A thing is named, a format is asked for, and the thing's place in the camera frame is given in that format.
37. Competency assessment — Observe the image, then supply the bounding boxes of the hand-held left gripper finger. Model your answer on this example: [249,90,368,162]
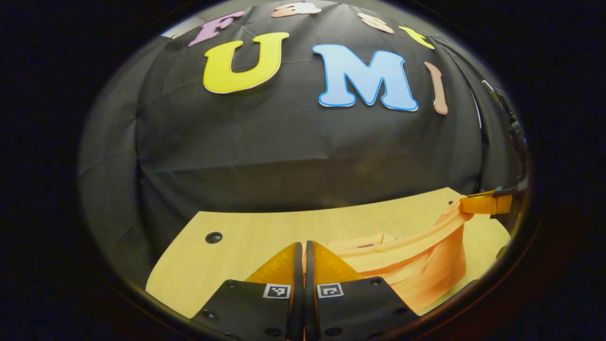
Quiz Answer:
[305,240,419,341]
[189,242,304,341]

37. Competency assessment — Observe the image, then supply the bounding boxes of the orange polo T-shirt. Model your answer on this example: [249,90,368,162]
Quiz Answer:
[327,197,475,313]

